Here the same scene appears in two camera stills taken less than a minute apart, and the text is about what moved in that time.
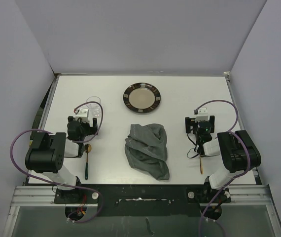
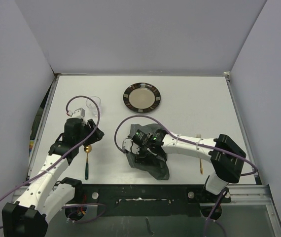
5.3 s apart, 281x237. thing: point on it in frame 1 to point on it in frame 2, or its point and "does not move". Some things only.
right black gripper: x=191 y=122 to x=142 y=157
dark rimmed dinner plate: x=141 y=98 does not move
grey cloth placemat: x=146 y=149 does not move
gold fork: x=201 y=167 does not move
